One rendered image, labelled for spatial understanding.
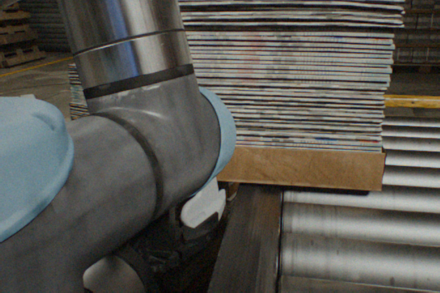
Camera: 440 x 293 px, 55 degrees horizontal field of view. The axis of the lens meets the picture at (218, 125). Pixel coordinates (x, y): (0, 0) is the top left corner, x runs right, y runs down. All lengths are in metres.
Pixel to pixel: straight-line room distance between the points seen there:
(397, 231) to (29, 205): 0.36
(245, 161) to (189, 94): 0.22
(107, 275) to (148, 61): 0.14
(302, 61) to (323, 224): 0.16
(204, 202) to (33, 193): 0.29
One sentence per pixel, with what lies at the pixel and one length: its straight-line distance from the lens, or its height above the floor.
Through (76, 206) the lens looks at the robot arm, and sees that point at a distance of 0.20.
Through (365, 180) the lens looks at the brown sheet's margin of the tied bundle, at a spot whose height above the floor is 0.82.
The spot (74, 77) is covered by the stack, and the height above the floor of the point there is 0.79.
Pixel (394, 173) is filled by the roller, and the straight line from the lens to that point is 0.58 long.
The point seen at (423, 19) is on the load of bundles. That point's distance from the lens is 6.64.
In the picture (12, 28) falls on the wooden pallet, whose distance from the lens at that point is 7.94.
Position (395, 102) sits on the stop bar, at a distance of 0.91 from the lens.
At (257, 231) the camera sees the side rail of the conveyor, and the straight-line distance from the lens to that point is 0.40.
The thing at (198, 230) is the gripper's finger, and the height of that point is 0.79.
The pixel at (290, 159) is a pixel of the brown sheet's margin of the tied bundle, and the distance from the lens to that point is 0.47.
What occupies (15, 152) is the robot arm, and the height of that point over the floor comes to 0.95.
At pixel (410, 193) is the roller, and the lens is 0.52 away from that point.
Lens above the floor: 1.00
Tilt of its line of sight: 16 degrees down
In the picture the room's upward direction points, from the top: straight up
